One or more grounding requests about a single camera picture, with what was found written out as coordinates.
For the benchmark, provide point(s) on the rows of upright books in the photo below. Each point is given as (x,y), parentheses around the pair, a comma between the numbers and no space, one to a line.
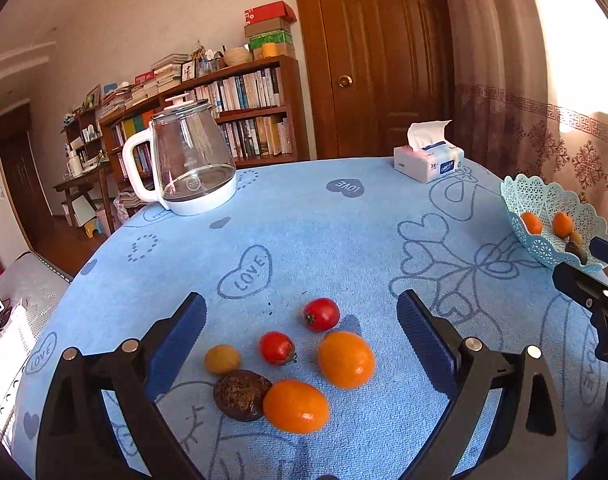
(254,90)

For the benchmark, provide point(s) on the yellow cylinder container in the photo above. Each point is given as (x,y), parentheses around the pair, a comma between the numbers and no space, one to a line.
(270,51)

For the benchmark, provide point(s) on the rough-skinned orange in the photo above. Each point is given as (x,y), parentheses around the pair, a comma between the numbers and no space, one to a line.
(531,222)
(563,224)

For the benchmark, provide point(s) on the stacks of lying books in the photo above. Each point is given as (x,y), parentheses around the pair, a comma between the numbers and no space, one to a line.
(168,72)

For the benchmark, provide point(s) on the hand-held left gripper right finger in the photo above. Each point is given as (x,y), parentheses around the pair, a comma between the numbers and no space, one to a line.
(426,340)

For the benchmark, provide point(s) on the dark picture frame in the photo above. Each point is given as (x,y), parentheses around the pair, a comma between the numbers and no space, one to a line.
(187,70)

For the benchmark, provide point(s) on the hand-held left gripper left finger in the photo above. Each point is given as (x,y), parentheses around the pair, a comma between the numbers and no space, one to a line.
(176,345)

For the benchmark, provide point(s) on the small picture frame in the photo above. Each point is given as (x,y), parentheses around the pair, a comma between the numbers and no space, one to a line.
(92,96)

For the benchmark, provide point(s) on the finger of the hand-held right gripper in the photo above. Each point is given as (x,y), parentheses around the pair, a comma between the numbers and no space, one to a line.
(606,251)
(579,282)

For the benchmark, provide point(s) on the light blue lattice basket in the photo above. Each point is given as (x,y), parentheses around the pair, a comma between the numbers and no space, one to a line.
(534,195)

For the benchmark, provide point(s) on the grey covered chair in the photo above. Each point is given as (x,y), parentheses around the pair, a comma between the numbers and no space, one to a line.
(33,280)

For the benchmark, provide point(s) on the red cherry tomato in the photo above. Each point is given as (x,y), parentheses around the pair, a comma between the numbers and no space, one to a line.
(277,347)
(321,314)

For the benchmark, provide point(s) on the wooden bookshelf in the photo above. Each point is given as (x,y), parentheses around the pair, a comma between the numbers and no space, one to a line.
(296,110)

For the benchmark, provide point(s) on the woven bowl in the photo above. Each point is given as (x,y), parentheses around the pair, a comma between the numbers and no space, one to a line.
(236,56)

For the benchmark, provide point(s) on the green box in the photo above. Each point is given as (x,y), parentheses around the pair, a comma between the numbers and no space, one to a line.
(271,39)

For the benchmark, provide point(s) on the red box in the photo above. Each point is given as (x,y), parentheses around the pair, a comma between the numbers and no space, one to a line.
(269,11)

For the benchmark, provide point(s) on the patterned brown curtain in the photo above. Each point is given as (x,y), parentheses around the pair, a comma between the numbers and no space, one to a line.
(534,135)

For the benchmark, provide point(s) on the brown cardboard box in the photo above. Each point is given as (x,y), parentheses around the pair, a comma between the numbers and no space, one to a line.
(269,27)

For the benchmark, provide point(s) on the small wooden shelf unit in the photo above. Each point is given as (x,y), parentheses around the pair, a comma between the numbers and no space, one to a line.
(91,120)

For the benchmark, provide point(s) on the tan longan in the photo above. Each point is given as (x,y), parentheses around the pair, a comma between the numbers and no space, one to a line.
(576,238)
(222,359)

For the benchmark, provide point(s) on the blue printed tablecloth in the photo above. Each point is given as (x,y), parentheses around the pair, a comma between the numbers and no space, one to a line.
(309,220)

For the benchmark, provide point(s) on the brass door knob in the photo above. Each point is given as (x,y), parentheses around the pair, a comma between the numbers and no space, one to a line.
(345,81)

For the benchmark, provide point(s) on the dark wooden door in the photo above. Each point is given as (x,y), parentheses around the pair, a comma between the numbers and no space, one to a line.
(23,175)

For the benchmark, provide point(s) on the brown wooden door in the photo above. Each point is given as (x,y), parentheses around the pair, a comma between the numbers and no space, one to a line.
(384,60)

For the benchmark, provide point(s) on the white tissue pack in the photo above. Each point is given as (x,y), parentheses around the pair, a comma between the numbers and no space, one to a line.
(429,165)

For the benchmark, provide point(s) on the smooth-skinned orange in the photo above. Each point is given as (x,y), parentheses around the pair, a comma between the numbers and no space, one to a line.
(346,360)
(296,406)

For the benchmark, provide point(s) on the wooden side desk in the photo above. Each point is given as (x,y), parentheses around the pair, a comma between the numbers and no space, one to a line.
(78,185)

